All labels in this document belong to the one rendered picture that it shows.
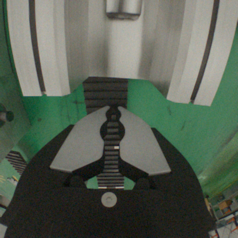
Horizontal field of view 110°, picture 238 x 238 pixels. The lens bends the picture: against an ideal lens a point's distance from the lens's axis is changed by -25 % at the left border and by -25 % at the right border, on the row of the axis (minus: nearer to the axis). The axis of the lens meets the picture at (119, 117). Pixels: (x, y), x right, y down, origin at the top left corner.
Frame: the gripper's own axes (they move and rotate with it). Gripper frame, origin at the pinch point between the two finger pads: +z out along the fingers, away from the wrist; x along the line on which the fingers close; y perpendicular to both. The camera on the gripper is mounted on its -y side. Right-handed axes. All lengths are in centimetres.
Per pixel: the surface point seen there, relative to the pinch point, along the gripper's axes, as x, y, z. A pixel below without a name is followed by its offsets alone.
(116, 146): 0.6, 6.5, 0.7
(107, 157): -0.8, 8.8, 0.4
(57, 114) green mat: -8.2, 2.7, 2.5
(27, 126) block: -13.7, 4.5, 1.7
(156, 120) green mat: 6.1, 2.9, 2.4
